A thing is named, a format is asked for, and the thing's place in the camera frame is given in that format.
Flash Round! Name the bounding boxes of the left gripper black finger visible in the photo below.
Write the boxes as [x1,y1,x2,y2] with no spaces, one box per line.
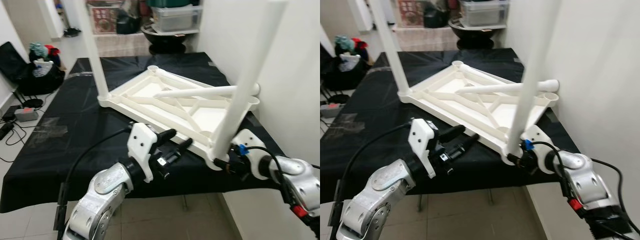
[437,125,467,145]
[155,128,178,147]
[450,133,481,157]
[167,138,195,162]

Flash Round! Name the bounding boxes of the white plastic table top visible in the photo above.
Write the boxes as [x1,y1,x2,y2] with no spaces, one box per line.
[97,65,262,171]
[397,60,561,166]

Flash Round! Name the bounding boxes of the white plastic table leg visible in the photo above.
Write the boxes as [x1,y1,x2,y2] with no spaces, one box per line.
[152,84,261,100]
[457,79,560,97]
[75,0,111,103]
[505,0,561,156]
[370,0,412,98]
[207,0,290,161]

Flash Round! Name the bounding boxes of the black tablecloth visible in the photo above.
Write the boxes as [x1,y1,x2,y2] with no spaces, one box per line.
[0,51,288,213]
[320,47,581,203]

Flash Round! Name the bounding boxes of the black round basin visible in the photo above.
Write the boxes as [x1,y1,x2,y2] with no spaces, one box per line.
[449,20,506,50]
[141,25,201,55]

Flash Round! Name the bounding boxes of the beige cloth covered bench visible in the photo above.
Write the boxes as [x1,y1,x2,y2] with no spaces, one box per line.
[395,27,458,52]
[95,32,153,57]

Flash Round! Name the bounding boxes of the clear tape patch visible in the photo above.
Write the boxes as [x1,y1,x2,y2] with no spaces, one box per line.
[325,119,366,136]
[27,124,70,148]

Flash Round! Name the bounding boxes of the grey box with red button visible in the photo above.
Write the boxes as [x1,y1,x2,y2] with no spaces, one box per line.
[320,102,341,118]
[14,106,40,122]

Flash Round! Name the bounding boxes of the black bag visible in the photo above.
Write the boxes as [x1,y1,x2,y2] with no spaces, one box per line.
[424,2,450,30]
[116,7,143,36]

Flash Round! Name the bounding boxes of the clear plastic storage box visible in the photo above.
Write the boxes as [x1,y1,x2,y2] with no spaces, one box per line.
[150,5,203,33]
[459,0,510,28]

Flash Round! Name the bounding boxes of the open black suitcase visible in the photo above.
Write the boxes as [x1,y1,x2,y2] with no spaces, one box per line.
[320,35,371,91]
[0,41,66,96]

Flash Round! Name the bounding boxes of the black router with antennas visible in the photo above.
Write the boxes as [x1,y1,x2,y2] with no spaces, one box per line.
[322,82,351,103]
[20,87,46,108]

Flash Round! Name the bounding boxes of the white plastic bag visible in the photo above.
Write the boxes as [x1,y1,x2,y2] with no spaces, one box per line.
[32,60,55,77]
[339,52,362,71]

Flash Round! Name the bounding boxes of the red printed box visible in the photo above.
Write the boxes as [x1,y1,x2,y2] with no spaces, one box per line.
[90,5,118,35]
[397,0,425,28]

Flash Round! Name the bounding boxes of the green round lid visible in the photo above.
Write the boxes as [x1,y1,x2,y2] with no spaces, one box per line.
[147,0,201,8]

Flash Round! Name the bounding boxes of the teal stuffed toy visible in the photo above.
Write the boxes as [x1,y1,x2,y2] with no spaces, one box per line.
[29,42,48,61]
[334,35,353,53]

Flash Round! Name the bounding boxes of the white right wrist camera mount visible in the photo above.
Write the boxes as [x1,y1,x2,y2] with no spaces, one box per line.
[520,124,548,173]
[232,129,268,181]

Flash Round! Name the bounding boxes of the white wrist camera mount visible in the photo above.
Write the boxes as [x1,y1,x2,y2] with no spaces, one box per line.
[232,129,268,181]
[126,121,158,183]
[409,118,441,179]
[520,124,548,173]

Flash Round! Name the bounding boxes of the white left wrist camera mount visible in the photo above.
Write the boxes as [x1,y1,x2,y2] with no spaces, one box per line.
[409,118,441,179]
[126,121,158,183]

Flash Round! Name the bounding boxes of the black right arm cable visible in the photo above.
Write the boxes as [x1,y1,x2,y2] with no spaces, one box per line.
[238,144,320,238]
[521,139,640,240]

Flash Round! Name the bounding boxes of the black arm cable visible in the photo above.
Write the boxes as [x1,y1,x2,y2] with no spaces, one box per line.
[238,144,320,238]
[55,127,133,240]
[521,139,640,240]
[330,122,413,240]

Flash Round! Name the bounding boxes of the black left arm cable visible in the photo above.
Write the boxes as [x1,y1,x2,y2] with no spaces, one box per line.
[330,122,413,240]
[55,127,133,240]

